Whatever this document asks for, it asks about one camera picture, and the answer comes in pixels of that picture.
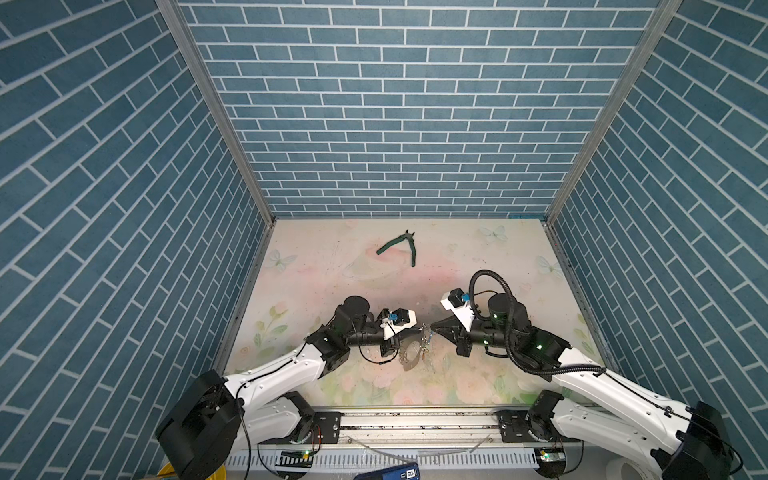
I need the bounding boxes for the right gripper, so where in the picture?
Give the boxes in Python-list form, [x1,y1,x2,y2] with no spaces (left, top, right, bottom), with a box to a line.
[429,312,516,357]

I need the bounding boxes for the metal key organizer ring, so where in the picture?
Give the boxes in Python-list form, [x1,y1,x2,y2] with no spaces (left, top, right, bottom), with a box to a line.
[397,323,434,372]

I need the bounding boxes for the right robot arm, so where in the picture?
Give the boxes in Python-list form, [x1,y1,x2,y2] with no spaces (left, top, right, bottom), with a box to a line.
[431,269,744,479]

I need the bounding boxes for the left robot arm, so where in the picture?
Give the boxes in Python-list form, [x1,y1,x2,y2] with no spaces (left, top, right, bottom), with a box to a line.
[155,296,420,479]

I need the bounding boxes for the blue device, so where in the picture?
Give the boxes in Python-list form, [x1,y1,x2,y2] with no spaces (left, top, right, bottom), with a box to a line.
[354,463,421,480]

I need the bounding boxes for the white tape roll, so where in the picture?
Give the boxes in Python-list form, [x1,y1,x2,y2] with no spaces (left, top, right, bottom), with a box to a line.
[605,458,656,480]

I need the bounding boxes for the yellow tape roll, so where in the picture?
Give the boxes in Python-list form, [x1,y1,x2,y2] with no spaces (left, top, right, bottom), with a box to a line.
[157,461,228,480]

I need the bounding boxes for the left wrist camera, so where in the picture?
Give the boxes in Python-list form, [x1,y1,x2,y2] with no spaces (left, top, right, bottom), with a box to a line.
[380,308,418,340]

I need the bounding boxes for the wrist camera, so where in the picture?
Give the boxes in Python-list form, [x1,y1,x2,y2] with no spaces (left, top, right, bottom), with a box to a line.
[380,308,418,340]
[440,288,475,331]

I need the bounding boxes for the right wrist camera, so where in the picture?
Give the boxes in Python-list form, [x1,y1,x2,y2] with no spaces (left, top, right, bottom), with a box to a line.
[440,288,475,331]

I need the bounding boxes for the green handled pliers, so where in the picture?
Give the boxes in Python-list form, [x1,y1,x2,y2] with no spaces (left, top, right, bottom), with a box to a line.
[376,230,417,268]

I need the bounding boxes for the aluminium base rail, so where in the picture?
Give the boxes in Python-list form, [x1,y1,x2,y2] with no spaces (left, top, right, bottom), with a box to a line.
[170,405,667,460]

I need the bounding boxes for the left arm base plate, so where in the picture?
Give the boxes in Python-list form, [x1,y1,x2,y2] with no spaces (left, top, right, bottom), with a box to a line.
[297,411,343,445]

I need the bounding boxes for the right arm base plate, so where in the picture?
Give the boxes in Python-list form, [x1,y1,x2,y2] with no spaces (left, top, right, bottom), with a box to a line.
[495,409,539,443]

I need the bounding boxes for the white cable duct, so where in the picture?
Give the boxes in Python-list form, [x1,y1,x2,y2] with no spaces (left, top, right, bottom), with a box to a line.
[225,448,539,473]

